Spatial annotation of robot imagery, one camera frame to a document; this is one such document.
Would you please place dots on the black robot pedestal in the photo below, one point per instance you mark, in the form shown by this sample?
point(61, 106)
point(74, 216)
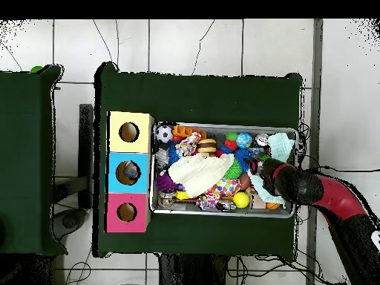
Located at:
point(196, 273)

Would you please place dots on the blue globe ball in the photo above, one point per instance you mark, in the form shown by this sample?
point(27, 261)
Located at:
point(244, 141)

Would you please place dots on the toy burger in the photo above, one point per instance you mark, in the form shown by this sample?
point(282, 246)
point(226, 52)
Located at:
point(207, 146)

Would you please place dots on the mint green cloth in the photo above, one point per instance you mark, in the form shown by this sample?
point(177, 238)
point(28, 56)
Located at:
point(280, 145)

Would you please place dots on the clear plastic packet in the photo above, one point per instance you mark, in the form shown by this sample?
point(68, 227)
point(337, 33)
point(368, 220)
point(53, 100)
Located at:
point(132, 172)

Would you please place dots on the yellow ball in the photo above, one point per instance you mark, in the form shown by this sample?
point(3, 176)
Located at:
point(241, 200)

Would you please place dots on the black stand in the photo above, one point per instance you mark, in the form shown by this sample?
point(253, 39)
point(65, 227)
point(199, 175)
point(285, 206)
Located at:
point(86, 154)

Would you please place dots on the wooden box with three holes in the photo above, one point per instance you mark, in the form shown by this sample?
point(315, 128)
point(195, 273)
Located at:
point(116, 178)

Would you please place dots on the green spiky ball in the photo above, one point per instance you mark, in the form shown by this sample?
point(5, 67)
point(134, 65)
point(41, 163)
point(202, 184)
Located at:
point(233, 170)

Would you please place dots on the clear shallow bin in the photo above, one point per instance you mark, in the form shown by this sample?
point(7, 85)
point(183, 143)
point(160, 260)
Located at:
point(172, 208)

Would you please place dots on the green plastic toy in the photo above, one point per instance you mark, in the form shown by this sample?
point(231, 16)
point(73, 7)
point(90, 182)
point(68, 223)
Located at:
point(37, 69)

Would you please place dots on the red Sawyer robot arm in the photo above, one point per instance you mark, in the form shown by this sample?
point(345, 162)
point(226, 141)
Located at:
point(338, 199)

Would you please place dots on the dark green table cloth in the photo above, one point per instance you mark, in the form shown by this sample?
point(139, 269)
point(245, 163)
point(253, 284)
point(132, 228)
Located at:
point(29, 107)
point(196, 95)

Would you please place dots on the large blue spiky ball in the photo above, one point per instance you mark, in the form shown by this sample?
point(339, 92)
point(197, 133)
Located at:
point(242, 157)

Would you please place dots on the orange plastic toy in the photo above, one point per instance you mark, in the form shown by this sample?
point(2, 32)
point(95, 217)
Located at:
point(184, 130)

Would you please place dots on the black and white soccer ball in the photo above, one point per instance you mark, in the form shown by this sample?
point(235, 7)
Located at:
point(164, 134)

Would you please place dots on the cream yellow cloth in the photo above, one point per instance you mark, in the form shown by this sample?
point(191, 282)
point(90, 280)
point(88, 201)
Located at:
point(199, 175)

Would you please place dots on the colourful dotted packet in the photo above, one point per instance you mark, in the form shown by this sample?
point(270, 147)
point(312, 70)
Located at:
point(189, 144)

